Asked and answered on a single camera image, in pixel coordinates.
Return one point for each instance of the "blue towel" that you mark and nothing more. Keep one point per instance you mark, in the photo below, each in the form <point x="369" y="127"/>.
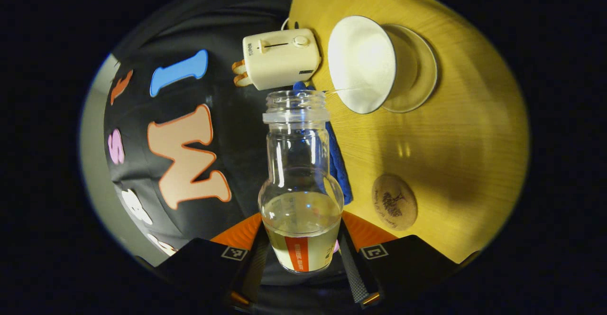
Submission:
<point x="339" y="168"/>

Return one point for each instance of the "round cork coaster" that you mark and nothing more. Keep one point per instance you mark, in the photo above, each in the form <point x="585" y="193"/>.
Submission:
<point x="394" y="202"/>

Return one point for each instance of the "toast slice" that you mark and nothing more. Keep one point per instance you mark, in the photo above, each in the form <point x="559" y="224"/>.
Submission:
<point x="238" y="66"/>
<point x="242" y="80"/>

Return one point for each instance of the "cream ceramic teacup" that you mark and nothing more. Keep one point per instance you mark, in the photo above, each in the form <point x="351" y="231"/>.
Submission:
<point x="363" y="63"/>

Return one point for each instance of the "cream toaster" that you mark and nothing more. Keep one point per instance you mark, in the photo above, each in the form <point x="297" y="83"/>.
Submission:
<point x="280" y="59"/>

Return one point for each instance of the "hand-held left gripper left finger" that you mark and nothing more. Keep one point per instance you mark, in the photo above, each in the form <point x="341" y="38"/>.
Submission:
<point x="253" y="267"/>

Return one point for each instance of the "clear water bottle orange label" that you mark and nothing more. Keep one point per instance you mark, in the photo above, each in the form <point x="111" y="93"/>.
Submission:
<point x="301" y="172"/>

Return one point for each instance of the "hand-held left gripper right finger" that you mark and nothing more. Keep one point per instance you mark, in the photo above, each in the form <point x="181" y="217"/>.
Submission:
<point x="351" y="267"/>

